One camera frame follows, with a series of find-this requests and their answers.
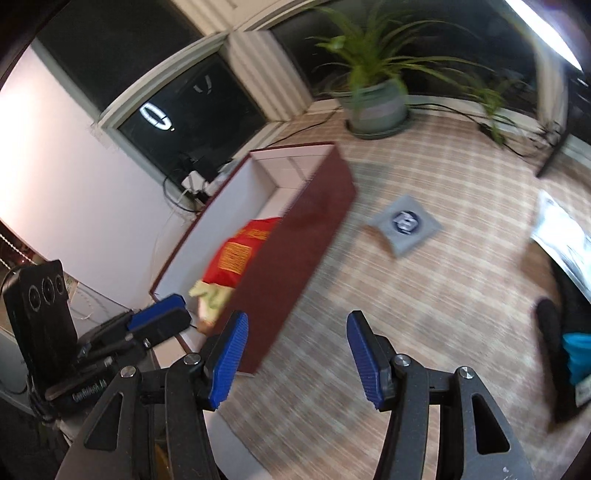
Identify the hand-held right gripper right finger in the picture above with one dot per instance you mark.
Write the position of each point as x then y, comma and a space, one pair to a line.
364, 364

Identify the grey foil packet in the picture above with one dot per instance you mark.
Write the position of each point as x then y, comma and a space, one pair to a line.
392, 240

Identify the white framed window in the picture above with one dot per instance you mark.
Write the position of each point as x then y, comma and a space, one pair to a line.
207, 115

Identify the black knit glove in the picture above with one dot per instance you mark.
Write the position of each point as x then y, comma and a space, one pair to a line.
551, 332

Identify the yellow-green soft item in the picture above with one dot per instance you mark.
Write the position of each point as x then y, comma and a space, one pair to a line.
210, 297

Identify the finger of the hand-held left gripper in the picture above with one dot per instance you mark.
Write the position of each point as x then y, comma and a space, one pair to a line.
166, 325
157, 308

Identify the red and yellow packet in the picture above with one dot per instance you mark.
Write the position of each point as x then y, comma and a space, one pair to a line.
220, 277

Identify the small green plant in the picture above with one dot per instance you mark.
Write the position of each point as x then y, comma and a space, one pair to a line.
491, 99

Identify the blue collapsible funnel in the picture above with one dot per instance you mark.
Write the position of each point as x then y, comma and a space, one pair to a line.
579, 360

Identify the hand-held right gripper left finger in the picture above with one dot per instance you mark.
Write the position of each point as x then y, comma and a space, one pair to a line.
228, 360

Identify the potted plant in grey pot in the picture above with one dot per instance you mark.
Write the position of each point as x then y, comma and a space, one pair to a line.
376, 108

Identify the dark red storage box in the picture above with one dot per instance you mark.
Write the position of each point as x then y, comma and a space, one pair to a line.
300, 240

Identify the white plastic bag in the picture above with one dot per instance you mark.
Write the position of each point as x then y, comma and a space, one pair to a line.
563, 240

